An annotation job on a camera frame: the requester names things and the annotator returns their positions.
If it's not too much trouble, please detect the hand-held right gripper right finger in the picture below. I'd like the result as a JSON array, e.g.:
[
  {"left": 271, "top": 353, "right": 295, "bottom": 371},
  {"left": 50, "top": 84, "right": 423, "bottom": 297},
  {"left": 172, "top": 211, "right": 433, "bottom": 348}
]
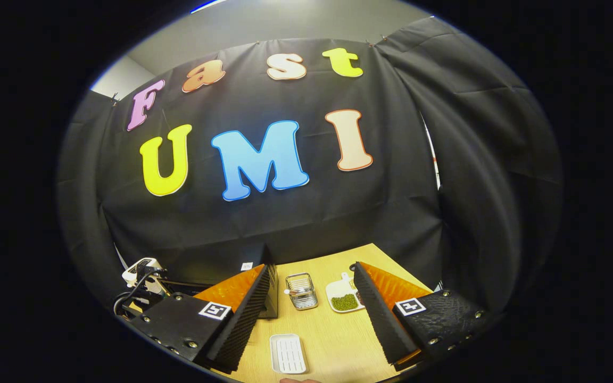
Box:
[{"left": 352, "top": 261, "right": 493, "bottom": 368}]

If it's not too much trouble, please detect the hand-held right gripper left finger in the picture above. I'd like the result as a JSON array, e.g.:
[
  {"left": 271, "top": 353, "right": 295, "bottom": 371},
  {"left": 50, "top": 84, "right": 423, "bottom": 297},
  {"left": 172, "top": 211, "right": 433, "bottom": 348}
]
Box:
[{"left": 126, "top": 262, "right": 278, "bottom": 374}]

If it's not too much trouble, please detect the black electric oven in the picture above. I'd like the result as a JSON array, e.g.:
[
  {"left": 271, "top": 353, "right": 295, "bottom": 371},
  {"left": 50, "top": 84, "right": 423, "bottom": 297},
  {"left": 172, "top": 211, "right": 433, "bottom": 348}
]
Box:
[{"left": 165, "top": 244, "right": 280, "bottom": 320}]

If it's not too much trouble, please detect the white toaster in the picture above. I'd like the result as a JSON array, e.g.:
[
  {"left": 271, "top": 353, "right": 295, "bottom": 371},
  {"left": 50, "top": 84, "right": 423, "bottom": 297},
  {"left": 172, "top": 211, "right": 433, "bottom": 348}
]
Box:
[{"left": 122, "top": 257, "right": 164, "bottom": 298}]

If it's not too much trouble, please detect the white dish of green beans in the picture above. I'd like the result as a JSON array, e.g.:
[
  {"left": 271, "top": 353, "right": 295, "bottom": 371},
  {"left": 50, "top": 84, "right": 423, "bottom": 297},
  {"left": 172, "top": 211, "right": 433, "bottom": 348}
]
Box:
[{"left": 326, "top": 272, "right": 367, "bottom": 314}]

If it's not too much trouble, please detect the white ribbed tray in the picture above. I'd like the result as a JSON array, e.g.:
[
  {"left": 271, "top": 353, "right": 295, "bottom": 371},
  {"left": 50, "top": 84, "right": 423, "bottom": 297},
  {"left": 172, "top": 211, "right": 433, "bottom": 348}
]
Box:
[{"left": 269, "top": 334, "right": 308, "bottom": 375}]

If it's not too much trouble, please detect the ceiling light panel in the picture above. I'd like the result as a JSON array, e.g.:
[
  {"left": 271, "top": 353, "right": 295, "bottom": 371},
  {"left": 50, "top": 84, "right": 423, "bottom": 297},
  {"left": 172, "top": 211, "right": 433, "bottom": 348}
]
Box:
[{"left": 189, "top": 0, "right": 230, "bottom": 15}]

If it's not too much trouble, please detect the metal wire basket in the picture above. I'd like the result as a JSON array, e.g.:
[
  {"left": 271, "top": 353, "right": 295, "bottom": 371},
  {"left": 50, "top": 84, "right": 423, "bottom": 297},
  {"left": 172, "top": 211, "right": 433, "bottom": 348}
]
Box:
[{"left": 285, "top": 272, "right": 319, "bottom": 311}]

